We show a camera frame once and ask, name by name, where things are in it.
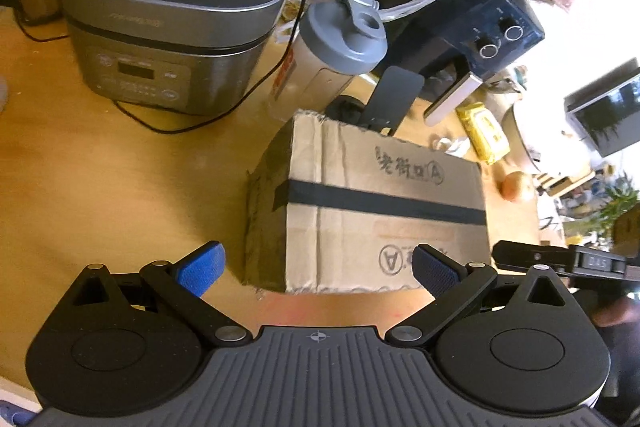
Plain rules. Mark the wooden slatted chair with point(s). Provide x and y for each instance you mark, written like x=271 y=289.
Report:
x=565 y=184

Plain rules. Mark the black phone stand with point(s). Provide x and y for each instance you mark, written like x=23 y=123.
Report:
x=395 y=97

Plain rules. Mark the silver rice cooker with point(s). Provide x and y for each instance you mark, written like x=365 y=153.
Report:
x=175 y=57

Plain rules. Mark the green plant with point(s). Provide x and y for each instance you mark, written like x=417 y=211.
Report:
x=620 y=202

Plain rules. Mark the wooden desk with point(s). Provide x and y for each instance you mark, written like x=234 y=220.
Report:
x=100 y=182

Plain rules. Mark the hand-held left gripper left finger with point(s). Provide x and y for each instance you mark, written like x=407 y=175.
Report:
x=202 y=269

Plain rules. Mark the dark blue air fryer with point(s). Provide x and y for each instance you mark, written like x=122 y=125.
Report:
x=450 y=7

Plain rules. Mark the yellow wet wipes pack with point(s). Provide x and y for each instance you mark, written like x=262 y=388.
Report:
x=482 y=129

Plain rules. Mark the white elastic band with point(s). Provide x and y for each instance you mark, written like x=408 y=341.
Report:
x=450 y=147

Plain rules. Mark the dark glass tank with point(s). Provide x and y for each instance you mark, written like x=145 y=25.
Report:
x=610 y=117

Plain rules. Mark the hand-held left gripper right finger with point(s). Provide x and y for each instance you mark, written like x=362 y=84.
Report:
x=437 y=272

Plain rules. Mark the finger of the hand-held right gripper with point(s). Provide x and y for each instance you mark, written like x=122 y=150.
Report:
x=530 y=254

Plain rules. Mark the apple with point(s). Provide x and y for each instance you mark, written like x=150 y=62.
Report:
x=517 y=187

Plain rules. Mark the taped cardboard box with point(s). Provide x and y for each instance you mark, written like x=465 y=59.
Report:
x=375 y=227

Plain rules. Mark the shaker bottle grey lid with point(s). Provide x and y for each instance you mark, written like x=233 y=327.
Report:
x=340 y=37

